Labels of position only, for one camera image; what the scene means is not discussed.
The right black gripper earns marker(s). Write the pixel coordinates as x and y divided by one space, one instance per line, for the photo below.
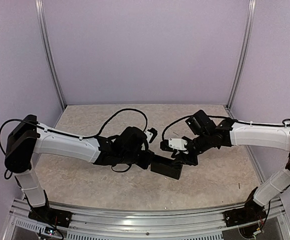
185 160

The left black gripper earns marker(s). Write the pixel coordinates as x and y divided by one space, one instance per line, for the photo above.
144 165

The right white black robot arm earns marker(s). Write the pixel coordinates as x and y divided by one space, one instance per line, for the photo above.
231 132

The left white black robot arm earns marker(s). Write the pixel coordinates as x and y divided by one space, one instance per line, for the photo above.
29 137

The small circuit board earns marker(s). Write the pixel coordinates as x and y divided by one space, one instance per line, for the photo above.
47 231

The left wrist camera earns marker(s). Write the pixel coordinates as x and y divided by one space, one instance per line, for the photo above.
151 134

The front aluminium frame rail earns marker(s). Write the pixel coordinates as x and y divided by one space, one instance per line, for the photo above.
100 223

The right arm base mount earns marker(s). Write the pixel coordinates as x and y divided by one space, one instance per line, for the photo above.
250 212

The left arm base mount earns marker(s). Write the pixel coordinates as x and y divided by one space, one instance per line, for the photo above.
51 216

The right vertical aluminium post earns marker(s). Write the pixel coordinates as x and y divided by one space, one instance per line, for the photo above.
243 53

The vertical aluminium post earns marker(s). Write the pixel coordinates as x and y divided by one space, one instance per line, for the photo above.
48 53
243 53

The left vertical aluminium post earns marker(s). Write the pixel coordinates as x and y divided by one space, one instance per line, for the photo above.
48 53

